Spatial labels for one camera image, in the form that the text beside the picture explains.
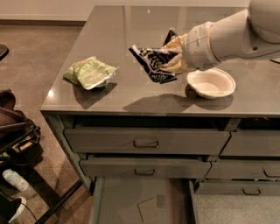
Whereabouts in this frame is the black round stool edge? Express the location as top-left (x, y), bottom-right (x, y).
top-left (0, 45), bottom-right (9, 61)

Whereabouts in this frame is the grey top right drawer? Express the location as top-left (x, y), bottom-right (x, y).
top-left (221, 118), bottom-right (280, 157)

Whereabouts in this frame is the clear plastic bottle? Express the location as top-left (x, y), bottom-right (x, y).
top-left (3, 169), bottom-right (29, 192)

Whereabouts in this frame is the grey counter cabinet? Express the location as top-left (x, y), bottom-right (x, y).
top-left (41, 6), bottom-right (279, 190)

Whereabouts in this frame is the grey middle left drawer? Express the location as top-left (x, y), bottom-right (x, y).
top-left (80, 155), bottom-right (211, 179)

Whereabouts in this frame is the blue Kettle chip bag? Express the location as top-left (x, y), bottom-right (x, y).
top-left (128, 27), bottom-right (180, 85)

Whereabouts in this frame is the grey square pad in drawer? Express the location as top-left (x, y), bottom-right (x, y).
top-left (137, 198), bottom-right (160, 223)

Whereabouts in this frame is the grey bottom right drawer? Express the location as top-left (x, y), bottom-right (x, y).
top-left (195, 181), bottom-right (280, 196)

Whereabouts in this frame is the grey middle right drawer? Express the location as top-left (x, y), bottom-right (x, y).
top-left (206, 160), bottom-right (280, 180)

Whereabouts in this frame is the green chip bag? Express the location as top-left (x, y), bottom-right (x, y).
top-left (63, 57), bottom-right (117, 90)

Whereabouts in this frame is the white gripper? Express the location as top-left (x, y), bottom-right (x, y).
top-left (159, 22), bottom-right (219, 74)

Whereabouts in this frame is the grey open bottom drawer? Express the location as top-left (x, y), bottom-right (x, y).
top-left (88, 178), bottom-right (199, 224)

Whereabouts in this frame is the white paper bowl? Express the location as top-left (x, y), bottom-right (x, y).
top-left (186, 68), bottom-right (236, 99)

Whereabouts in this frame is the grey top left drawer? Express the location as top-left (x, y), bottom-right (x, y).
top-left (64, 126), bottom-right (230, 155)

